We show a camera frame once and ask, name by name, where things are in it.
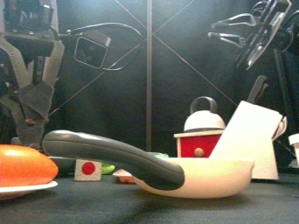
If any orange toy squash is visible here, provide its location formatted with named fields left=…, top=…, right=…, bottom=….
left=0, top=143, right=60, bottom=187

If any white plate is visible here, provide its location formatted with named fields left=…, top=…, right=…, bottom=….
left=0, top=180, right=60, bottom=200

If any white cube red dot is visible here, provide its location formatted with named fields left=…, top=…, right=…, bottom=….
left=73, top=158, right=103, bottom=182

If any green toy starfruit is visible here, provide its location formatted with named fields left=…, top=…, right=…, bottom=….
left=100, top=163, right=117, bottom=175

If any white knife block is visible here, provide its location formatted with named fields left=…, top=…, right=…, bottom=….
left=209, top=100, right=285, bottom=180

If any white toy cup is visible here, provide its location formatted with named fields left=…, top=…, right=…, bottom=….
left=287, top=133, right=299, bottom=169

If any thin diagonal brace wire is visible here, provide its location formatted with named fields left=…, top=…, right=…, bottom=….
left=49, top=0, right=196, bottom=117
left=115, top=0, right=239, bottom=107

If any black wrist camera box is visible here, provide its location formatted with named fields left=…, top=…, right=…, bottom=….
left=72, top=30, right=112, bottom=70

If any black knife handle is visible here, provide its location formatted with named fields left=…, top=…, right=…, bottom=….
left=247, top=74, right=269, bottom=105

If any black camera cable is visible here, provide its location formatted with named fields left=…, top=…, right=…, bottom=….
left=63, top=22, right=145, bottom=72

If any metal frame pole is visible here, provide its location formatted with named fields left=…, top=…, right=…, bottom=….
left=144, top=0, right=155, bottom=152

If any white pan grey handle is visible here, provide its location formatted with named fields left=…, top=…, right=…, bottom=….
left=41, top=129, right=256, bottom=200

